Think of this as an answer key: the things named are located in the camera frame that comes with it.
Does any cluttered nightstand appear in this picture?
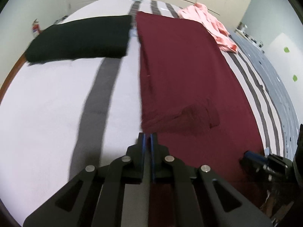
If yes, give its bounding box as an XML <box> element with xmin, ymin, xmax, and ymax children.
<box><xmin>234</xmin><ymin>22</ymin><xmax>264</xmax><ymax>52</ymax></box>

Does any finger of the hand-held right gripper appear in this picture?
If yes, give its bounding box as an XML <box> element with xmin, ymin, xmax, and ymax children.
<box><xmin>244</xmin><ymin>150</ymin><xmax>270</xmax><ymax>165</ymax></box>
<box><xmin>240</xmin><ymin>157</ymin><xmax>269</xmax><ymax>174</ymax></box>

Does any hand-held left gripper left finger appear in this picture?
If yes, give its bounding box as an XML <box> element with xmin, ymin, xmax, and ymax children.
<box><xmin>22</xmin><ymin>132</ymin><xmax>152</xmax><ymax>227</ymax></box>

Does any maroon shirt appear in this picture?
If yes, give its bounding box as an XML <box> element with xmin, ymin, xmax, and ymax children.
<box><xmin>135</xmin><ymin>11</ymin><xmax>270</xmax><ymax>227</ymax></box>

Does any pink garment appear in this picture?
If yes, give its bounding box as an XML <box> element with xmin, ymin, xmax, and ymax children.
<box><xmin>177</xmin><ymin>2</ymin><xmax>238</xmax><ymax>53</ymax></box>

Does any red fire extinguisher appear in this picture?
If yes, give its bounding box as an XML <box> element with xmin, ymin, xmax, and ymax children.
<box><xmin>32</xmin><ymin>19</ymin><xmax>41</xmax><ymax>38</ymax></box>

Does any black folded garment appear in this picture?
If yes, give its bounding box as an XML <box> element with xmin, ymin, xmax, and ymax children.
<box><xmin>25</xmin><ymin>15</ymin><xmax>132</xmax><ymax>64</ymax></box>

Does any white board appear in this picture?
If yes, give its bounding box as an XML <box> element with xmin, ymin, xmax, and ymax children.
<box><xmin>263</xmin><ymin>33</ymin><xmax>303</xmax><ymax>114</ymax></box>

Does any striped bed sheet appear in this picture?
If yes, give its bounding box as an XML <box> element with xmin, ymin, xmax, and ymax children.
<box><xmin>0</xmin><ymin>0</ymin><xmax>301</xmax><ymax>227</ymax></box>

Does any blue-grey quilt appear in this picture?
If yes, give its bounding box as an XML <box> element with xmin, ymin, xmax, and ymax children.
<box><xmin>231</xmin><ymin>32</ymin><xmax>300</xmax><ymax>161</ymax></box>

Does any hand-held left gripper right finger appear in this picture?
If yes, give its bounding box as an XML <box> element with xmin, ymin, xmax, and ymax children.
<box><xmin>149</xmin><ymin>133</ymin><xmax>273</xmax><ymax>227</ymax></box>

